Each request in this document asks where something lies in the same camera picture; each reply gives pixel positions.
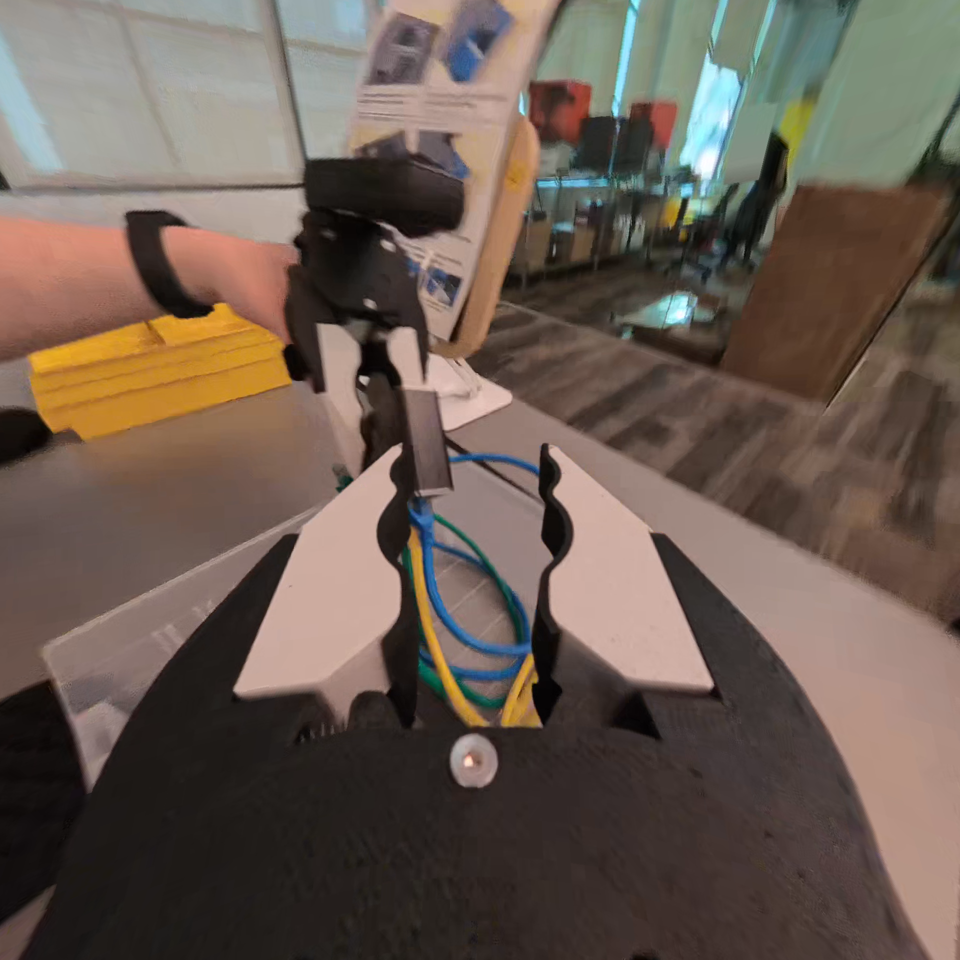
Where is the person's left hand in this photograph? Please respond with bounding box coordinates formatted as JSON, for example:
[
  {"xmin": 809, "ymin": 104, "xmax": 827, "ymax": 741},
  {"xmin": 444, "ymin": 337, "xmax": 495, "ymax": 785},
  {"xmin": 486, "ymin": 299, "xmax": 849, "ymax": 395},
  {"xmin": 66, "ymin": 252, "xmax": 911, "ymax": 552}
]
[{"xmin": 176, "ymin": 225, "xmax": 305, "ymax": 342}]

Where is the yellow ethernet cable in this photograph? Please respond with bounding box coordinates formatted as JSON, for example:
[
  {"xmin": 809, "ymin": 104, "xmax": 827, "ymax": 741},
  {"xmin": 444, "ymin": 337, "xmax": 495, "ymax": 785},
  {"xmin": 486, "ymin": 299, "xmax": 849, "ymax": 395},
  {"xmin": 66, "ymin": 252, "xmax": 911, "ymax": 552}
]
[{"xmin": 405, "ymin": 525, "xmax": 543, "ymax": 730}]

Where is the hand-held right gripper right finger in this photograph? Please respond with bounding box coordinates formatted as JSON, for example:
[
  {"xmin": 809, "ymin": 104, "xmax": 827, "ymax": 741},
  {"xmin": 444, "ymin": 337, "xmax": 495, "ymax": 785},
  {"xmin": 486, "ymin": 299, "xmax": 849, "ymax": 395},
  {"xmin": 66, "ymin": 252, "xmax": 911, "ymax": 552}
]
[{"xmin": 531, "ymin": 442, "xmax": 715, "ymax": 729}]

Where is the clear acrylic box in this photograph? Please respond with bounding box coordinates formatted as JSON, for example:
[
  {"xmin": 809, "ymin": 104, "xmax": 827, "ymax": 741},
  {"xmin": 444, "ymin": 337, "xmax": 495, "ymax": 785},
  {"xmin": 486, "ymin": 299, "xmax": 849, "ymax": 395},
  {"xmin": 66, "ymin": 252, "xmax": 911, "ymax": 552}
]
[{"xmin": 41, "ymin": 450, "xmax": 549, "ymax": 792}]

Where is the black computer monitor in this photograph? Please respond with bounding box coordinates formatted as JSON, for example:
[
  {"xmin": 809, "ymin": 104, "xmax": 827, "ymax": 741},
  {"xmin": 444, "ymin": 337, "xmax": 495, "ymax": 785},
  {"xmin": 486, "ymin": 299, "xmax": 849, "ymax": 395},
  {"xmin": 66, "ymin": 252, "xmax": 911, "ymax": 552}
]
[
  {"xmin": 579, "ymin": 114, "xmax": 624, "ymax": 175},
  {"xmin": 622, "ymin": 118, "xmax": 670, "ymax": 174}
]

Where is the cluttered office desk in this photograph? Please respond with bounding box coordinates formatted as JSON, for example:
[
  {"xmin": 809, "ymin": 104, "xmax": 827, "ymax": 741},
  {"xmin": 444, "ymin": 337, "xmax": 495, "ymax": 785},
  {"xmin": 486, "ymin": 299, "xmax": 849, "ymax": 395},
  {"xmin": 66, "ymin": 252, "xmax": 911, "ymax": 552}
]
[{"xmin": 525, "ymin": 171, "xmax": 725, "ymax": 290}]

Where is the black wristband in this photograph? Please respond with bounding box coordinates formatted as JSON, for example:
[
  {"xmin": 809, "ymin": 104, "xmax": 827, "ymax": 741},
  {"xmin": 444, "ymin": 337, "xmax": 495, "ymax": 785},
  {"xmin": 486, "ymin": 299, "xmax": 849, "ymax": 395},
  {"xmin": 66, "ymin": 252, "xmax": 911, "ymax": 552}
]
[{"xmin": 124, "ymin": 210, "xmax": 217, "ymax": 319}]

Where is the black network switch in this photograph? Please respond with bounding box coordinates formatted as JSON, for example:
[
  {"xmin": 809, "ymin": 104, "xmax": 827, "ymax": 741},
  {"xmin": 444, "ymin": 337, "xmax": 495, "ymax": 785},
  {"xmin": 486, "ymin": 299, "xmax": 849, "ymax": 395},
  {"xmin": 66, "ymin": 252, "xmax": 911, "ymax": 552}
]
[{"xmin": 401, "ymin": 388, "xmax": 456, "ymax": 498}]

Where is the person's left forearm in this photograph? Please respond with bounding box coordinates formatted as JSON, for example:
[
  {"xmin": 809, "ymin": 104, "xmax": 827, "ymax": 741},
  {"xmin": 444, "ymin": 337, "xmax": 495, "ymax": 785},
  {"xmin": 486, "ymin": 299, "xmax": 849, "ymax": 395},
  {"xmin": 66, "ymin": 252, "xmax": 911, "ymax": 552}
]
[{"xmin": 0, "ymin": 216, "xmax": 170, "ymax": 363}]

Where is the blue ethernet cable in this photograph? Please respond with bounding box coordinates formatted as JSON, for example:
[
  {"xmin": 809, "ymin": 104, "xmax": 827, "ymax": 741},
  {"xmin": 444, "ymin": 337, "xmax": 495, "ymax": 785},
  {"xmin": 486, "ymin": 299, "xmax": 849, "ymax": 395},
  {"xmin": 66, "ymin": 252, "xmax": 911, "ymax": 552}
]
[{"xmin": 407, "ymin": 452, "xmax": 543, "ymax": 682}]

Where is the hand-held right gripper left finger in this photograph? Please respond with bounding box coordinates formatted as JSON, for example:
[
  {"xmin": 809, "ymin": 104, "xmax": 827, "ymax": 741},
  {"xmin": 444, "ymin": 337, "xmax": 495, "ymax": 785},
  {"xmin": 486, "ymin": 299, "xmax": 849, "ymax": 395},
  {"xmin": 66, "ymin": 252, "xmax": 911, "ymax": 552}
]
[{"xmin": 234, "ymin": 442, "xmax": 420, "ymax": 729}]

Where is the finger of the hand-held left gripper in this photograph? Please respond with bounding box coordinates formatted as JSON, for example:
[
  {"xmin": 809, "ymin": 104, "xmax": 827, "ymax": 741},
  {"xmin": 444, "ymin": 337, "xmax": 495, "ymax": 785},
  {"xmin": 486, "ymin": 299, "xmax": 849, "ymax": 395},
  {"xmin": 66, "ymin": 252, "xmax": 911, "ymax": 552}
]
[
  {"xmin": 379, "ymin": 327, "xmax": 431, "ymax": 456},
  {"xmin": 322, "ymin": 322, "xmax": 381, "ymax": 475}
]

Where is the wooden backing board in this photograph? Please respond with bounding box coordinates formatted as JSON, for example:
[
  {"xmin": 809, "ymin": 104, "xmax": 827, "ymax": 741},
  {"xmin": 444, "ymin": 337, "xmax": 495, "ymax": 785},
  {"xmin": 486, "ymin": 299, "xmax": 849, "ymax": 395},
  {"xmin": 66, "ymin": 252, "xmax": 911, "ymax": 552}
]
[{"xmin": 448, "ymin": 114, "xmax": 543, "ymax": 363}]

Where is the yellow sign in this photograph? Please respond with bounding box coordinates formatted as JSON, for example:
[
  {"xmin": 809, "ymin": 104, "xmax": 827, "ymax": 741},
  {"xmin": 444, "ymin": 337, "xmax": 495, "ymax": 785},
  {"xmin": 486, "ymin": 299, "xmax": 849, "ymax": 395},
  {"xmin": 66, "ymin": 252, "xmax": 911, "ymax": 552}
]
[{"xmin": 780, "ymin": 101, "xmax": 817, "ymax": 151}]

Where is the green ethernet cable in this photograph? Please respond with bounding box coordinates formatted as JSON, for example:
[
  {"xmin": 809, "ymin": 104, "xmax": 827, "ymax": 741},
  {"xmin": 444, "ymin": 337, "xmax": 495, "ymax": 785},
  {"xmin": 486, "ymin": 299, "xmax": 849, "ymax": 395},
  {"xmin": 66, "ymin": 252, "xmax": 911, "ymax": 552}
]
[{"xmin": 332, "ymin": 463, "xmax": 535, "ymax": 712}]

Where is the printed instruction sheet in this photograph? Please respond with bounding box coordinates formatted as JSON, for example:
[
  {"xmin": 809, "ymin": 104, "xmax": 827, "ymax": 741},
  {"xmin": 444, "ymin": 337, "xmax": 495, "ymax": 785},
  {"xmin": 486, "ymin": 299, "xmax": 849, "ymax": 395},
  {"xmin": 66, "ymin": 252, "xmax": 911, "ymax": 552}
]
[{"xmin": 347, "ymin": 0, "xmax": 565, "ymax": 342}]

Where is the black rounded object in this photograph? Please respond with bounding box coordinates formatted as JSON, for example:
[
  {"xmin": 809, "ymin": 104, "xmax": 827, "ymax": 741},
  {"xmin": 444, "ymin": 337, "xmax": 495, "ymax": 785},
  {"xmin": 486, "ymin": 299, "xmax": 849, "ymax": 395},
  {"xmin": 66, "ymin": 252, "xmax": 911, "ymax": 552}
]
[{"xmin": 0, "ymin": 407, "xmax": 55, "ymax": 468}]

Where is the brown wooden panel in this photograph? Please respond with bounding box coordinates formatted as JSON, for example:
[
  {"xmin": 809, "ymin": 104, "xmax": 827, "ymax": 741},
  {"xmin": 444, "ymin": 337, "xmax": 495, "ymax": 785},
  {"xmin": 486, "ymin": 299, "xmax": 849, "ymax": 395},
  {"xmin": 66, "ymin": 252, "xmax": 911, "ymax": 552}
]
[{"xmin": 718, "ymin": 182, "xmax": 955, "ymax": 408}]

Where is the dark cloth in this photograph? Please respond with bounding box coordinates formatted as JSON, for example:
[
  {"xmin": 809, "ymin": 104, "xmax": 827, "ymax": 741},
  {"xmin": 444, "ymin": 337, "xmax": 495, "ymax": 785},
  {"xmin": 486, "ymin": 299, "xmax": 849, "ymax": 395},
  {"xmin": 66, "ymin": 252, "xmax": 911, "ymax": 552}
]
[{"xmin": 0, "ymin": 681, "xmax": 85, "ymax": 925}]

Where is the red wall poster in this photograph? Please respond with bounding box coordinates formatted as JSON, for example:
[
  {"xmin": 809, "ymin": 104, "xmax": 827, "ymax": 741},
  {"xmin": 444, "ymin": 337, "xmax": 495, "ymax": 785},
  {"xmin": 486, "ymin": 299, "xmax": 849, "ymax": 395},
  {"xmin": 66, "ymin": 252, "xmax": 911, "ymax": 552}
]
[
  {"xmin": 528, "ymin": 81, "xmax": 594, "ymax": 145},
  {"xmin": 626, "ymin": 101, "xmax": 680, "ymax": 149}
]

